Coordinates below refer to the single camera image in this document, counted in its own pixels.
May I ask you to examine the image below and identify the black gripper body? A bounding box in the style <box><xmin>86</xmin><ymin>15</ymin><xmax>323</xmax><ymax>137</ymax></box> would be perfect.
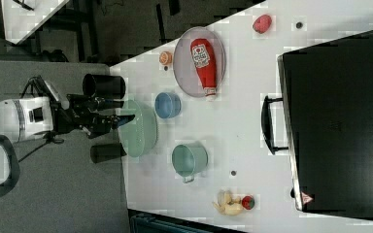
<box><xmin>50</xmin><ymin>93</ymin><xmax>118</xmax><ymax>140</ymax></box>

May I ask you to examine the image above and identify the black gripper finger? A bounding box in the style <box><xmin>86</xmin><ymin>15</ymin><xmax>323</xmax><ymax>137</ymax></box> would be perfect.
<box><xmin>104</xmin><ymin>100</ymin><xmax>124</xmax><ymax>109</ymax></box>
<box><xmin>111</xmin><ymin>115</ymin><xmax>135</xmax><ymax>129</ymax></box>

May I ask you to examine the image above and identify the red plush ketchup bottle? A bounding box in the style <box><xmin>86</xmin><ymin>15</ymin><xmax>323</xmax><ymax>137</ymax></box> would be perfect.
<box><xmin>190</xmin><ymin>38</ymin><xmax>217</xmax><ymax>99</ymax></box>

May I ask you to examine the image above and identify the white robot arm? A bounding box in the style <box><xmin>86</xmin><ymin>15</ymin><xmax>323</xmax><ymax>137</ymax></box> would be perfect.
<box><xmin>0</xmin><ymin>96</ymin><xmax>135</xmax><ymax>198</ymax></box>

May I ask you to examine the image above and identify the grey round plate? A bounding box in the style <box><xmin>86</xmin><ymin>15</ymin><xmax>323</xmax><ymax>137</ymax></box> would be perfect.
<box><xmin>173</xmin><ymin>27</ymin><xmax>226</xmax><ymax>98</ymax></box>

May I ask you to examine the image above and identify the green plastic colander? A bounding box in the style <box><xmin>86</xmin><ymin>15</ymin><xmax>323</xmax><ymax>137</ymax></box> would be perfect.
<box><xmin>119</xmin><ymin>100</ymin><xmax>157</xmax><ymax>157</ymax></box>

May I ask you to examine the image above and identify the blue plastic bowl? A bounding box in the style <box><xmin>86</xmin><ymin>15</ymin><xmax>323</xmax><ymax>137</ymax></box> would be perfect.
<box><xmin>154</xmin><ymin>92</ymin><xmax>182</xmax><ymax>119</ymax></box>

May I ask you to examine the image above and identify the plush orange slice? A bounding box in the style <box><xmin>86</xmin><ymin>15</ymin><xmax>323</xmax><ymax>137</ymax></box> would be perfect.
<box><xmin>159</xmin><ymin>51</ymin><xmax>172</xmax><ymax>66</ymax></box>

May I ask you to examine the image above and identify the green metal cup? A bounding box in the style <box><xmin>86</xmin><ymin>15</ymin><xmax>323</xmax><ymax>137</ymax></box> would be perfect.
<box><xmin>171</xmin><ymin>142</ymin><xmax>208</xmax><ymax>183</ymax></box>

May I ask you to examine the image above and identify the small plush tomato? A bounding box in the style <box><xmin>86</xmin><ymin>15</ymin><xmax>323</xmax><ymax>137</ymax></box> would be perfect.
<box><xmin>241</xmin><ymin>195</ymin><xmax>254</xmax><ymax>210</ymax></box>

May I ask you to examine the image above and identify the plush strawberry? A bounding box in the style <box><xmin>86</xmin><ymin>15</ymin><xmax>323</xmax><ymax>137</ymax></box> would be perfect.
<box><xmin>253</xmin><ymin>15</ymin><xmax>272</xmax><ymax>34</ymax></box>

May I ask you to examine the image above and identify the black toaster oven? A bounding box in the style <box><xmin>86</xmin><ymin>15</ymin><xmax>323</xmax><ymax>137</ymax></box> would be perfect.
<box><xmin>277</xmin><ymin>30</ymin><xmax>373</xmax><ymax>220</ymax></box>

